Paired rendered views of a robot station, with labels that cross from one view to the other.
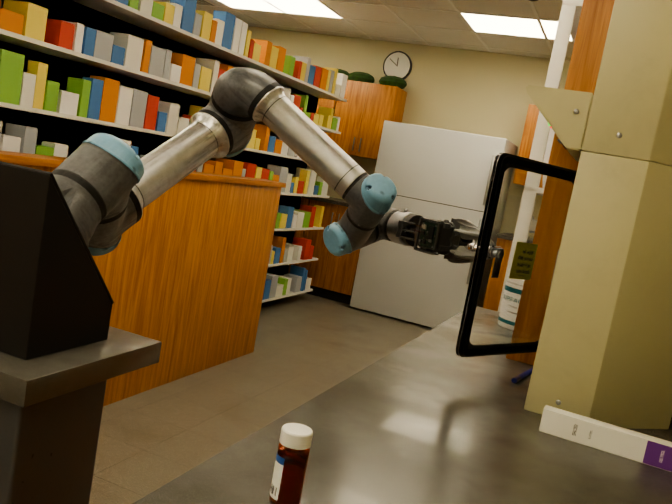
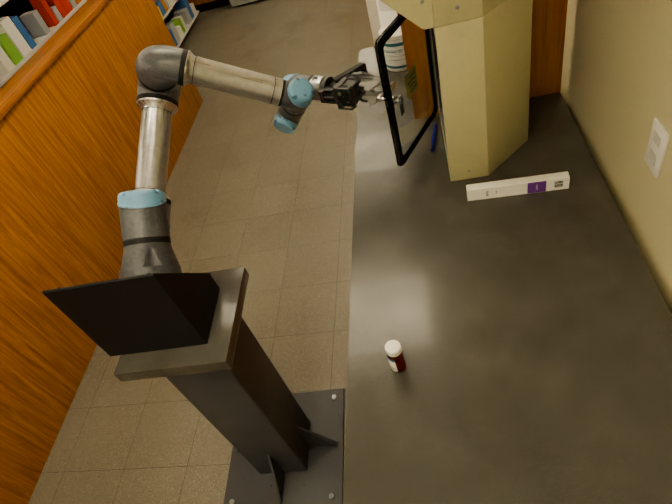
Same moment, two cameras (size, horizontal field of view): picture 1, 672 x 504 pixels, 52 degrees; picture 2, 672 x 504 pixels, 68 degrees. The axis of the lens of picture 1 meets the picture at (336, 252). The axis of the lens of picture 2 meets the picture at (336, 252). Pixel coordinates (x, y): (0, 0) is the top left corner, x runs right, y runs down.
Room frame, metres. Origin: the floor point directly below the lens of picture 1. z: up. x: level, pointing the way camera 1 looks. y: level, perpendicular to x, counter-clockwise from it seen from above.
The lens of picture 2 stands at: (0.13, 0.10, 1.94)
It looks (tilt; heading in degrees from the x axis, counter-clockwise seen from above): 45 degrees down; 356
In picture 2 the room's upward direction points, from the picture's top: 20 degrees counter-clockwise
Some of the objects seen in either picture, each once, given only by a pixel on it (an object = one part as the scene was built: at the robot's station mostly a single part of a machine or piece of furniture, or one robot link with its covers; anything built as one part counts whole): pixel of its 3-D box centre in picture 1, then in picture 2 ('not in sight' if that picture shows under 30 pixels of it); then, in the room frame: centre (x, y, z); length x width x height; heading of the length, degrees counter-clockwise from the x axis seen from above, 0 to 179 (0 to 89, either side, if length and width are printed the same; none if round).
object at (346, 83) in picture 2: (429, 234); (342, 90); (1.50, -0.19, 1.20); 0.12 x 0.09 x 0.08; 41
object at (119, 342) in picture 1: (26, 345); (185, 321); (1.14, 0.49, 0.92); 0.32 x 0.32 x 0.04; 70
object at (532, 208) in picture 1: (522, 259); (410, 82); (1.41, -0.38, 1.19); 0.30 x 0.01 x 0.40; 132
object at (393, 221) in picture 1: (405, 227); (321, 87); (1.57, -0.14, 1.20); 0.08 x 0.05 x 0.08; 131
